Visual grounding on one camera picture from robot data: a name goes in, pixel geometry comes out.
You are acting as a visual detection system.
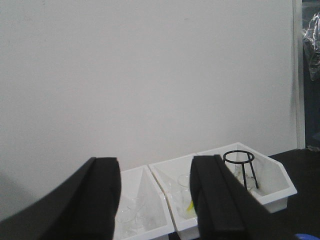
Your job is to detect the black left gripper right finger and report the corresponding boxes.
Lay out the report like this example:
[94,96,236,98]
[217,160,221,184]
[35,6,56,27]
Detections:
[189,155,296,240]

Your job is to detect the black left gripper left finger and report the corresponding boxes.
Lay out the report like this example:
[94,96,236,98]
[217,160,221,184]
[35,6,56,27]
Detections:
[0,157,121,240]

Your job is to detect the yellow green plastic sticks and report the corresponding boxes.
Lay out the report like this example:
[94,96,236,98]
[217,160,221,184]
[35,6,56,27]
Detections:
[186,200,195,212]

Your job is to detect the glass flask in right bin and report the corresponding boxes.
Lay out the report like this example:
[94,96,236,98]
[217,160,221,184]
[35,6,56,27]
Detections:
[233,164,255,190]

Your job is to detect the glass beaker in middle bin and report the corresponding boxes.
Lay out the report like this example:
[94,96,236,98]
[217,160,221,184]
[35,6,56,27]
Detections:
[177,173,193,218]

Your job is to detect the glassware in left bin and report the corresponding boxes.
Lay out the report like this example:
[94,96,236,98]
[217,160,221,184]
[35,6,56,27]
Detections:
[116,195,156,232]

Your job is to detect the right white storage bin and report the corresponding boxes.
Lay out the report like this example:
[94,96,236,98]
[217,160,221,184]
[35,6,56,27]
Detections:
[197,142,297,213]

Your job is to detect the white storage bin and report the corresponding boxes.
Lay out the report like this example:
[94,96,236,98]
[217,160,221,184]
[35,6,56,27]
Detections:
[113,165,174,240]
[197,142,297,213]
[148,153,200,240]

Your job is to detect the left white storage bin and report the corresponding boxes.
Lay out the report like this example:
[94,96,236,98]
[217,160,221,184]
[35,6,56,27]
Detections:
[113,165,174,240]

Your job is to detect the middle white storage bin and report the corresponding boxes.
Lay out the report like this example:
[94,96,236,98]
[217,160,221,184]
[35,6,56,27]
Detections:
[148,153,200,240]

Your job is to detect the blue plastic tray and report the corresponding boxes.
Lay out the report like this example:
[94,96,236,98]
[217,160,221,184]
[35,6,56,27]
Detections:
[295,233,320,240]

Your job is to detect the clear plastic bag of pegs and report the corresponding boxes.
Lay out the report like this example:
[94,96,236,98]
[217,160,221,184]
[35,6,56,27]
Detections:
[303,11,320,81]

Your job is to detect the black wire tripod stand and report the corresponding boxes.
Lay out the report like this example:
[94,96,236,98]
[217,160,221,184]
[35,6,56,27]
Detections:
[222,150,260,191]

